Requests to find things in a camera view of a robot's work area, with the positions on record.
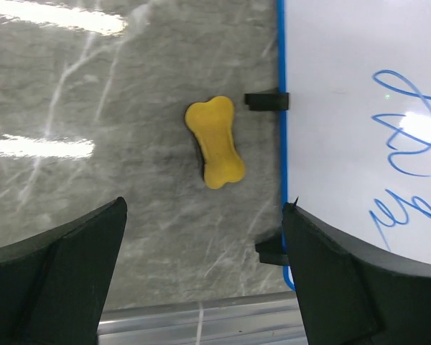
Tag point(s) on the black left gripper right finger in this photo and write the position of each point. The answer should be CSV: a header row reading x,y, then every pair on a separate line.
x,y
351,292

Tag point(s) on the yellow bone shaped eraser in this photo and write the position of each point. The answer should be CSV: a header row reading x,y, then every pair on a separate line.
x,y
211,122

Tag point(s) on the blue framed whiteboard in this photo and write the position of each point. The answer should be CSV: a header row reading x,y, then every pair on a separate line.
x,y
354,104

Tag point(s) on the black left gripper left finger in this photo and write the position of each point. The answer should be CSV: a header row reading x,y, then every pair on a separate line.
x,y
53,286

